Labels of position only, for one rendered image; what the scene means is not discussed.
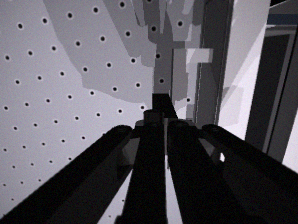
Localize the grey perforated block with holes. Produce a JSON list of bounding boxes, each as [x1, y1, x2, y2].
[[244, 34, 295, 153]]

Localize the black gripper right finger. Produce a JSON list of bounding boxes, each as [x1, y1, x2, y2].
[[161, 94, 298, 224]]

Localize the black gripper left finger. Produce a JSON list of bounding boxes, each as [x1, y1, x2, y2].
[[0, 94, 168, 224]]

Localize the grey base plate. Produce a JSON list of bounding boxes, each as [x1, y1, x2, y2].
[[0, 0, 204, 219]]

